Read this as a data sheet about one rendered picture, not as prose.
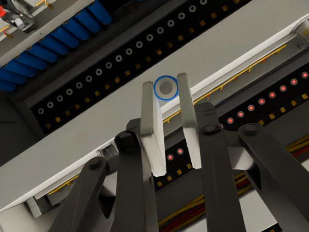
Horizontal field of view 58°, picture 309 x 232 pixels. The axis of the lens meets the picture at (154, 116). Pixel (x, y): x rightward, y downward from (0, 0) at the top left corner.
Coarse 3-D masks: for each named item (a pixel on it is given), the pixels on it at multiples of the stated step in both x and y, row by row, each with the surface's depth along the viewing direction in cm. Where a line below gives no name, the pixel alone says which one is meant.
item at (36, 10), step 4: (44, 0) 33; (48, 0) 33; (52, 0) 33; (40, 4) 33; (44, 4) 33; (32, 8) 33; (36, 8) 33; (40, 8) 33; (44, 8) 33; (32, 12) 33; (36, 12) 33; (8, 28) 34; (12, 28) 34; (16, 28) 34; (0, 32) 34; (8, 32) 34; (0, 36) 34; (4, 36) 34; (0, 40) 34
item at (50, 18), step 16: (64, 0) 33; (80, 0) 33; (48, 16) 33; (64, 16) 34; (16, 32) 34; (32, 32) 34; (48, 32) 35; (0, 48) 34; (16, 48) 34; (0, 64) 36
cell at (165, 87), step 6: (162, 78) 20; (168, 78) 20; (174, 78) 20; (156, 84) 20; (162, 84) 19; (168, 84) 19; (174, 84) 20; (156, 90) 20; (162, 90) 19; (168, 90) 19; (174, 90) 20; (156, 96) 20; (162, 96) 20; (168, 96) 20; (174, 96) 20
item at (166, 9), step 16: (32, 0) 32; (176, 0) 45; (160, 16) 45; (128, 32) 46; (112, 48) 46; (80, 64) 47; (64, 80) 47; (0, 96) 48; (32, 96) 48; (48, 96) 48; (0, 112) 46
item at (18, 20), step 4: (0, 8) 26; (0, 12) 26; (4, 12) 27; (8, 12) 28; (12, 12) 29; (16, 12) 30; (0, 16) 27; (4, 16) 28; (8, 16) 28; (12, 16) 29; (16, 16) 30; (20, 16) 30; (16, 20) 30; (20, 20) 30; (16, 24) 30; (20, 24) 30; (24, 24) 30
